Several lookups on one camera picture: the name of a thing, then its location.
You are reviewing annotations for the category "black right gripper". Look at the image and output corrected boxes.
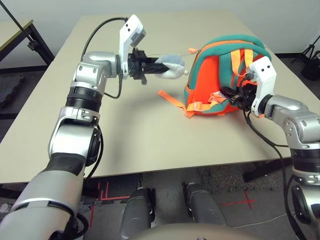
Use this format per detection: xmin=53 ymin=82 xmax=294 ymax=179
xmin=221 ymin=83 xmax=258 ymax=111

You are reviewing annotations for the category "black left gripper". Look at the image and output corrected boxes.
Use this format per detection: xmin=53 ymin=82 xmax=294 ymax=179
xmin=127 ymin=48 xmax=170 ymax=86

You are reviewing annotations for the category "grey white plush pendant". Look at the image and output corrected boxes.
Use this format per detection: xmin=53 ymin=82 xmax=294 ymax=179
xmin=154 ymin=54 xmax=190 ymax=80

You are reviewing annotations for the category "orange and teal backpack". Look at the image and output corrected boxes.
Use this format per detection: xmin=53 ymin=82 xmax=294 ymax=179
xmin=157 ymin=34 xmax=272 ymax=119

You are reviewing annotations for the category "black tripod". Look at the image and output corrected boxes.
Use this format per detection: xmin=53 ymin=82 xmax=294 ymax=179
xmin=291 ymin=34 xmax=320 ymax=81

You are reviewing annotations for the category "grey robot right leg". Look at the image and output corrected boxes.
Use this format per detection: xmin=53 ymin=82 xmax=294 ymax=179
xmin=182 ymin=181 xmax=227 ymax=226

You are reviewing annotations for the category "grey robot leg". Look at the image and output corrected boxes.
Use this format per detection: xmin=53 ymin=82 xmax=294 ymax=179
xmin=119 ymin=186 xmax=156 ymax=240
xmin=182 ymin=181 xmax=227 ymax=226

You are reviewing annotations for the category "thin black pole with clamp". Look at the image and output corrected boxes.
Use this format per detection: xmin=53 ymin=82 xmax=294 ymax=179
xmin=0 ymin=0 xmax=38 ymax=51

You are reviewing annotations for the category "grey robot torso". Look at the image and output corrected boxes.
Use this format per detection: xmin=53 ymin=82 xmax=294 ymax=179
xmin=129 ymin=223 xmax=251 ymax=240

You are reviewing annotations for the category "black foam mat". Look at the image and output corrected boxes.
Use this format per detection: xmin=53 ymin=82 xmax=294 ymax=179
xmin=0 ymin=74 xmax=26 ymax=110

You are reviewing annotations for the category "grey robot left leg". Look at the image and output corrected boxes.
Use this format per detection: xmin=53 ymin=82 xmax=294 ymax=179
xmin=119 ymin=186 xmax=156 ymax=240

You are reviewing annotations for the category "black table foot bar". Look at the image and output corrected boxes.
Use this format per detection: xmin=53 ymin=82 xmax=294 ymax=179
xmin=0 ymin=186 xmax=26 ymax=198

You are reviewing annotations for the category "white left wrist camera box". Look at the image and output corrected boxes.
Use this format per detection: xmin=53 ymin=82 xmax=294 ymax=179
xmin=118 ymin=14 xmax=147 ymax=80

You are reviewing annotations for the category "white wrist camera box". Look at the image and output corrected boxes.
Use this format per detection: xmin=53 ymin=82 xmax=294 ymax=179
xmin=118 ymin=14 xmax=147 ymax=80
xmin=246 ymin=56 xmax=277 ymax=118

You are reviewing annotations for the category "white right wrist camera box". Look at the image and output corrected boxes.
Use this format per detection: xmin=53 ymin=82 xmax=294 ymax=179
xmin=246 ymin=56 xmax=277 ymax=118

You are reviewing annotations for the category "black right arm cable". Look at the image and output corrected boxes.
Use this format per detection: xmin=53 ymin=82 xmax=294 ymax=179
xmin=243 ymin=109 xmax=320 ymax=240

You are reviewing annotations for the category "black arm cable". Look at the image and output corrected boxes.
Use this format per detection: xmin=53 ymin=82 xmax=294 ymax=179
xmin=81 ymin=16 xmax=130 ymax=100
xmin=243 ymin=109 xmax=320 ymax=240

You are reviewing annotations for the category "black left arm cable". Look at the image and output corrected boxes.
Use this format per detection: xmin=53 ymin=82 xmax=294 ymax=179
xmin=81 ymin=16 xmax=130 ymax=100

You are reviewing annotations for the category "white floor cable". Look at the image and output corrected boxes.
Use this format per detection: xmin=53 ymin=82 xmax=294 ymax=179
xmin=232 ymin=212 xmax=296 ymax=228

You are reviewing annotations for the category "side table with black frame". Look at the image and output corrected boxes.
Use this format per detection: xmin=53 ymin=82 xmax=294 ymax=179
xmin=0 ymin=19 xmax=55 ymax=66

